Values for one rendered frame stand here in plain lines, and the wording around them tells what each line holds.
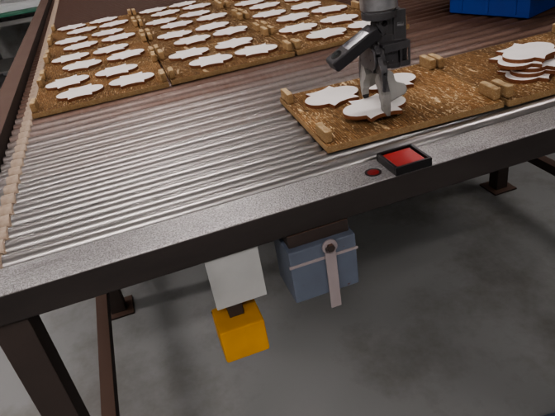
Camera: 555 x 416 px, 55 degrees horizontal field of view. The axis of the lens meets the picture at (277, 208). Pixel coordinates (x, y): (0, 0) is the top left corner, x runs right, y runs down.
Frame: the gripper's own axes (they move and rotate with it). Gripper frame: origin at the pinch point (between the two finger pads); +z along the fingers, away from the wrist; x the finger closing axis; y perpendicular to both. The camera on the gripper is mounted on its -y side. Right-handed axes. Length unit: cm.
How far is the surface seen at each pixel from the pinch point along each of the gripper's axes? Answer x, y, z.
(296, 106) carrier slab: 16.0, -13.3, 2.0
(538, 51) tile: 1.0, 42.4, -3.0
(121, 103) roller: 59, -55, 5
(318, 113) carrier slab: 8.6, -10.2, 2.0
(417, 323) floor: 23, 23, 95
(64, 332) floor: 77, -105, 96
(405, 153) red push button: -19.2, -2.5, 2.8
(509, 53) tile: 4.3, 37.2, -2.9
